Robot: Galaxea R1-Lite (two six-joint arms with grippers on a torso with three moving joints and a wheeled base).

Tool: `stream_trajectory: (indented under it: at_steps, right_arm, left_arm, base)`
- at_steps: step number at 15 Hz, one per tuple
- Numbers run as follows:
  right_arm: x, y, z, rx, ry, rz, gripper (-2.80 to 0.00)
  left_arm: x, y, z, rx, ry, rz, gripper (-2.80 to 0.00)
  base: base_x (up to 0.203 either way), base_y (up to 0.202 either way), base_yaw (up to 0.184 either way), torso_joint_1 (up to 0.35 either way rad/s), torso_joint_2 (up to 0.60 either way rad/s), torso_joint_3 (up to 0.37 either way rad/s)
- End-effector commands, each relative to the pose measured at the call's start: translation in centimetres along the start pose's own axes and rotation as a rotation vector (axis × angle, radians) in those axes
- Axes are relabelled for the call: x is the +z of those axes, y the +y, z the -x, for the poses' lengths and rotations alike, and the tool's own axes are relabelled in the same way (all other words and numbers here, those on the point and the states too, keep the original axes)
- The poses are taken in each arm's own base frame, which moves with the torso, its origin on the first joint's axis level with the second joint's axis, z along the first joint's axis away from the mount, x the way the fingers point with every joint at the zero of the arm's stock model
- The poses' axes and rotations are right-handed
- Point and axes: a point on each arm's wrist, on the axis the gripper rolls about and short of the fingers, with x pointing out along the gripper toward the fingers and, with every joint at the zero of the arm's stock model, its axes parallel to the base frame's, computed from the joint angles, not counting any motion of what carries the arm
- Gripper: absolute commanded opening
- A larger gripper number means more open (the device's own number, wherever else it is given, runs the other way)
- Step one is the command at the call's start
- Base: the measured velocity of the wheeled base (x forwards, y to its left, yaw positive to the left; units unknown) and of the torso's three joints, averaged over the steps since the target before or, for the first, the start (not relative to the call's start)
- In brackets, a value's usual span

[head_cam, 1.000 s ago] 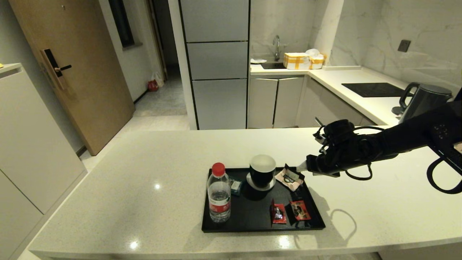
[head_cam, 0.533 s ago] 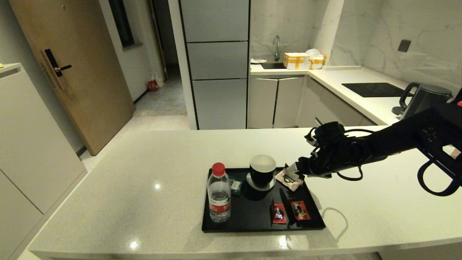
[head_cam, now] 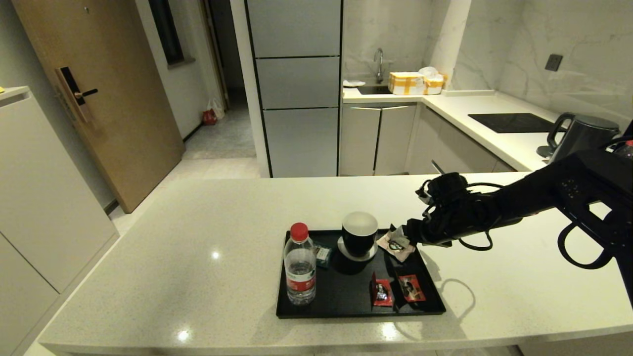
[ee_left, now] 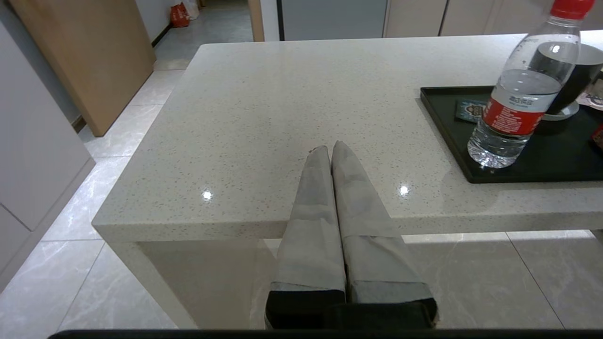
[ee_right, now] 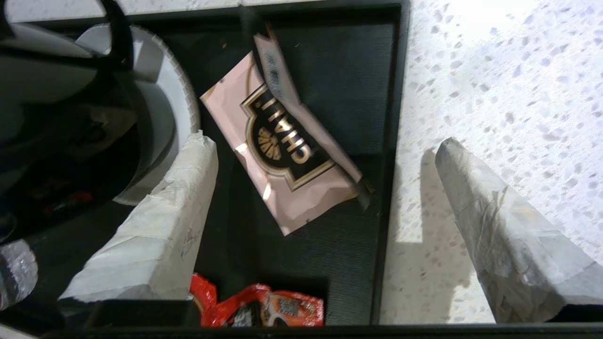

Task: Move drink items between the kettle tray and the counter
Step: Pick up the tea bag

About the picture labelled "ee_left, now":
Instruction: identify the black cup white inside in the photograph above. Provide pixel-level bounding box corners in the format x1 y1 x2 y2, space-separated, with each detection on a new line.
528 42 603 116

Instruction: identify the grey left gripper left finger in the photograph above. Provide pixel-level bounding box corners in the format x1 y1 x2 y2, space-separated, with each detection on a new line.
265 145 347 329

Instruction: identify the grey cabinet door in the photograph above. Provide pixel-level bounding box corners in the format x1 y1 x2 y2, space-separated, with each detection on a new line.
440 0 495 36
384 0 447 38

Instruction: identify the red bag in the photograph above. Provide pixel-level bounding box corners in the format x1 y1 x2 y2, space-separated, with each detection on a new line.
171 2 190 28

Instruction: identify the beige coffee sachet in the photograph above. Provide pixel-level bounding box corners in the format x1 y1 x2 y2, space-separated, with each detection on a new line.
577 78 603 111

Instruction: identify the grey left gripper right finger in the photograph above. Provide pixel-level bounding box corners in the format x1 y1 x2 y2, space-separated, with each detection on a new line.
331 140 439 329

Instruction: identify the brown wooden door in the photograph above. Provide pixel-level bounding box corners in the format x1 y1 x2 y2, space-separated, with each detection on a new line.
9 0 156 137

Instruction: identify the black rectangular serving tray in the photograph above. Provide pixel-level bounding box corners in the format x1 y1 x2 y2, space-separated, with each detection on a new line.
420 86 603 184

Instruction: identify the clear water bottle red cap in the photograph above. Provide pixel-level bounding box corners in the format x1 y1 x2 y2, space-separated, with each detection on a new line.
467 0 595 169

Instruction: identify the teal tea bag packet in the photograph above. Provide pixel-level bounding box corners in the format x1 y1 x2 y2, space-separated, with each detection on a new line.
455 99 488 124

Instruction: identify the white storage cabinet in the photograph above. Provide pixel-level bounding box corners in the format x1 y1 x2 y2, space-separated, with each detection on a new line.
0 19 95 292

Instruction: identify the tall grey refrigerator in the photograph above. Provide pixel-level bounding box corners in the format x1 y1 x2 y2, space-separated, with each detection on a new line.
278 0 389 41

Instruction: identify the silver round saucer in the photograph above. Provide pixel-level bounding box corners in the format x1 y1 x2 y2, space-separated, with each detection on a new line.
542 101 580 121

